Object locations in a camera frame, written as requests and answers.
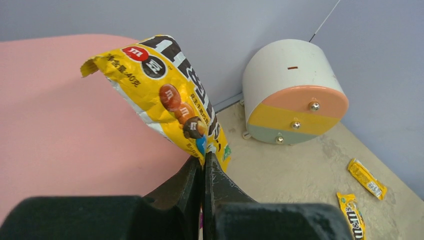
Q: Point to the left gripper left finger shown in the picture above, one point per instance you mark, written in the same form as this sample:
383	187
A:
170	212

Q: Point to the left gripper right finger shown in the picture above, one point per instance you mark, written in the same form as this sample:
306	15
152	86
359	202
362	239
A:
230	214

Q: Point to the yellow M&M bag top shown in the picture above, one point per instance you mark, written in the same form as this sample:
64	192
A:
349	207

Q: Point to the yellow m&m bag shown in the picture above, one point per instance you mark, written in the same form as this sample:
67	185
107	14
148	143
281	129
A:
158	81
349	207

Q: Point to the small yellow candy packet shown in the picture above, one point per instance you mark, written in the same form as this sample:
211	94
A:
366	179

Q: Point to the yellow M&M bag bottom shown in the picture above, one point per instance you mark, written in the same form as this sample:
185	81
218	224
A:
158	81

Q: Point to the pink three-tier shelf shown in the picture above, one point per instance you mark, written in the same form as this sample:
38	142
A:
65	135

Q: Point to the round pastel drawer cabinet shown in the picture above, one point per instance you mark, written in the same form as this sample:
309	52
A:
290	93

